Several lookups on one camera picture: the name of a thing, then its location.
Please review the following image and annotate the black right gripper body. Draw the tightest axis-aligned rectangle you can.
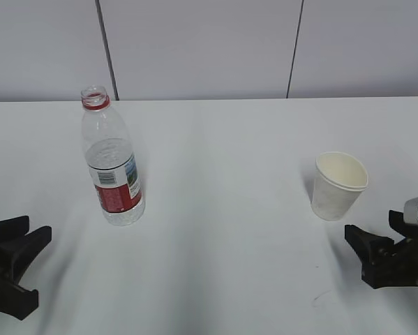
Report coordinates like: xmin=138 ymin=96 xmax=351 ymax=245
xmin=361 ymin=227 xmax=418 ymax=289

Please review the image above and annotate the clear water bottle red label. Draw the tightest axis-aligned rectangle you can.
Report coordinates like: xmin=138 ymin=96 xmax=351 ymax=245
xmin=81 ymin=85 xmax=144 ymax=226

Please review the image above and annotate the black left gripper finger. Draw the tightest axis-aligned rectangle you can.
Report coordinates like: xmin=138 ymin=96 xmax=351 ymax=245
xmin=0 ymin=226 xmax=52 ymax=279
xmin=0 ymin=216 xmax=29 ymax=243

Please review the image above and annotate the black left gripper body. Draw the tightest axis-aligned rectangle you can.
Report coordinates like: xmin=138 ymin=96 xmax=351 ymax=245
xmin=0 ymin=244 xmax=40 ymax=321

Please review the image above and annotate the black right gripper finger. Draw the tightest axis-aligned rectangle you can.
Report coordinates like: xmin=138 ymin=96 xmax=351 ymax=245
xmin=344 ymin=225 xmax=396 ymax=268
xmin=389 ymin=210 xmax=410 ymax=237

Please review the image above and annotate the white paper cup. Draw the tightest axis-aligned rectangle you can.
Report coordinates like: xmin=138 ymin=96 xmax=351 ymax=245
xmin=311 ymin=151 xmax=368 ymax=221

